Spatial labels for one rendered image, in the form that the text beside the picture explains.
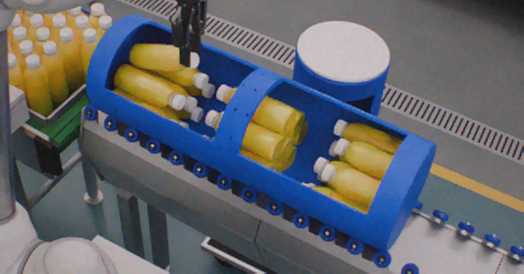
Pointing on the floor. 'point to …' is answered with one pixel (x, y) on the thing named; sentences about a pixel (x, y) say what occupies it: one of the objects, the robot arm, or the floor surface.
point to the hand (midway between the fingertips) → (190, 50)
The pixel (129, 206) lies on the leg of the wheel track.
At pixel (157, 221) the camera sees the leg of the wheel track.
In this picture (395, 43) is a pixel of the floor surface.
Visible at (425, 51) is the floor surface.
